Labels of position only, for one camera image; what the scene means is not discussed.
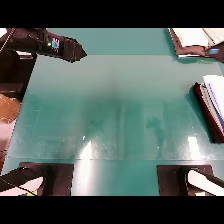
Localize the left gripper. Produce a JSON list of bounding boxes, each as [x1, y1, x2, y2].
[[61, 36, 88, 64]]

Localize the white garment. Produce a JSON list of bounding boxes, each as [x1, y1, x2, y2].
[[177, 53, 206, 59], [200, 74, 224, 134], [203, 27, 224, 47]]

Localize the pale yellow garment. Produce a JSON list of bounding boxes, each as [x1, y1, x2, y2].
[[171, 27, 210, 48]]

